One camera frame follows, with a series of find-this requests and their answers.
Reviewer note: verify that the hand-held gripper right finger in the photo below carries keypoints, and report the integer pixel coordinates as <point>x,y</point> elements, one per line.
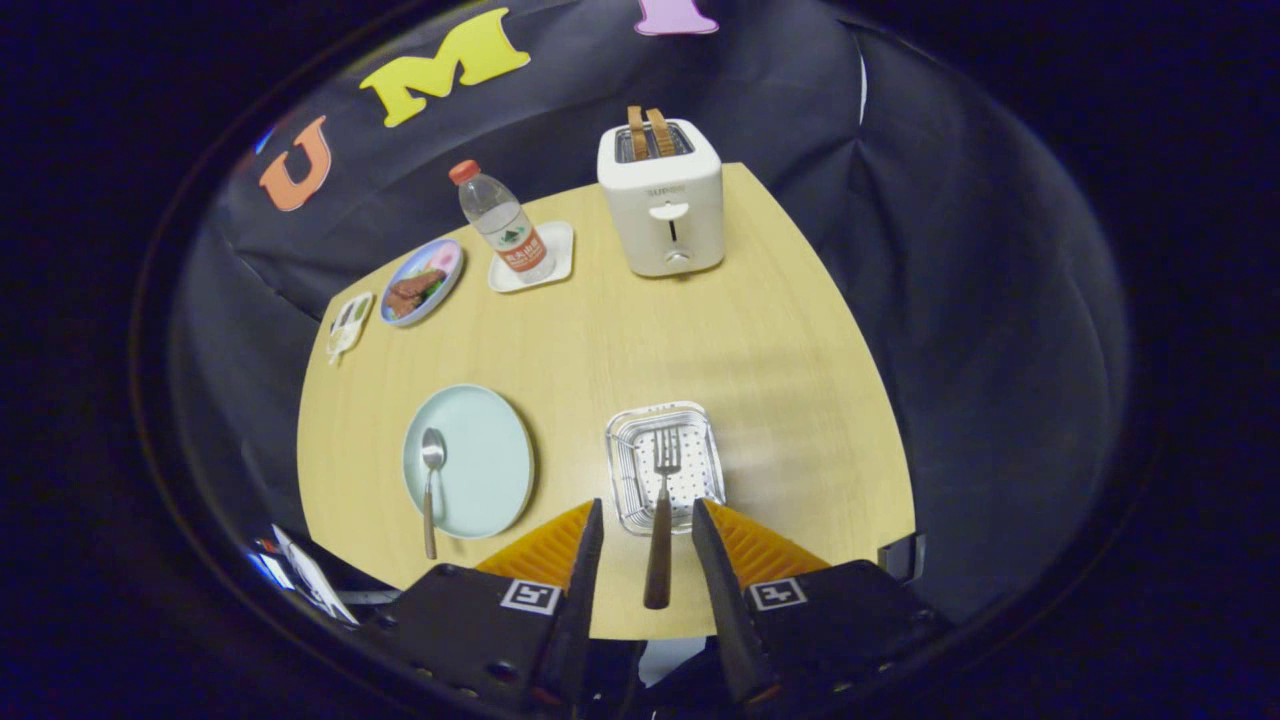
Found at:
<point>735,630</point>

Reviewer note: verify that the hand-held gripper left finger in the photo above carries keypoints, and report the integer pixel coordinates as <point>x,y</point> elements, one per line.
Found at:
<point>578,620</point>

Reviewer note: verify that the perforated metal tray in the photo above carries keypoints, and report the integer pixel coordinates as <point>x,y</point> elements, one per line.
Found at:
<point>625,470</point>

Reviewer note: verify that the light green plate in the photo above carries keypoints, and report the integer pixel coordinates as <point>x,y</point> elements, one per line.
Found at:
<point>485,460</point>

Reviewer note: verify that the brown food slices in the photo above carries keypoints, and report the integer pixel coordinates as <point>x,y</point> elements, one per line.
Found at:
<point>410,291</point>

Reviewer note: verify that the small white divided dish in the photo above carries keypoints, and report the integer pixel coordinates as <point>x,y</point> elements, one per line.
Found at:
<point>345,330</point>

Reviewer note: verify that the white square coaster dish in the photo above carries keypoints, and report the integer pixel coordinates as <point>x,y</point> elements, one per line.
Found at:
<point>560,245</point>

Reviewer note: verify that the colourful printed plate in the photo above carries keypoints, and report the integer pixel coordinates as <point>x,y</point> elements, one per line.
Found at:
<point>446,260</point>

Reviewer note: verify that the white toaster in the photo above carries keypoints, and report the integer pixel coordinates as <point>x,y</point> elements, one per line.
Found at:
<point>660,240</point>

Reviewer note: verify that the water bottle with red cap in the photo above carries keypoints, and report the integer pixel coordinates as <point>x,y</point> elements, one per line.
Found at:
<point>505,230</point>

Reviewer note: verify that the brown toast slice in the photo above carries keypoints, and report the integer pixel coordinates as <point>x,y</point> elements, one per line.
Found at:
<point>660,130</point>
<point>637,130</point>

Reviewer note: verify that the grey bracket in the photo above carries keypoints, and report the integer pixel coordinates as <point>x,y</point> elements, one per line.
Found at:
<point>900,558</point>

